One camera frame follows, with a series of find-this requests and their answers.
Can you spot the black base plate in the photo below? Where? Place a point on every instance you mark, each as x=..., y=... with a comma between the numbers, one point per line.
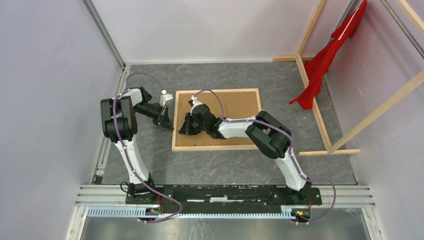
x=222, y=199

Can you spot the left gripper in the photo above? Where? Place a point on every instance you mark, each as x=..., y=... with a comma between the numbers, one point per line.
x=165, y=122

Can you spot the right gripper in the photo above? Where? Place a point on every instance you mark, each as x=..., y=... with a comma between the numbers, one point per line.
x=191, y=131

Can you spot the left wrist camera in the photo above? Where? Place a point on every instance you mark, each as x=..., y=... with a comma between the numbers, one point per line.
x=164, y=98

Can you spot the red cloth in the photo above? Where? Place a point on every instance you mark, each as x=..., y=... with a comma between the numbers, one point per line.
x=319, y=65

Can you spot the white wooden picture frame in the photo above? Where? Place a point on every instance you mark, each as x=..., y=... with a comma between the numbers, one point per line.
x=174, y=132

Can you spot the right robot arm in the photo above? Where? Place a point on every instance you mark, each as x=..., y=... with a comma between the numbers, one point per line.
x=270, y=136

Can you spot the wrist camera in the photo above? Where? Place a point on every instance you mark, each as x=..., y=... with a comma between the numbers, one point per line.
x=164, y=98
x=194, y=102

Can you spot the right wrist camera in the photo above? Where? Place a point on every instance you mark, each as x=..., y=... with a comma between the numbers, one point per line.
x=194, y=102

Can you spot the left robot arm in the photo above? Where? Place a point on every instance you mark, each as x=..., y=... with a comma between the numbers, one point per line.
x=119, y=124

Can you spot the wooden beam rack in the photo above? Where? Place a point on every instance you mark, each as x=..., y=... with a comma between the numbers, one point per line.
x=300, y=59

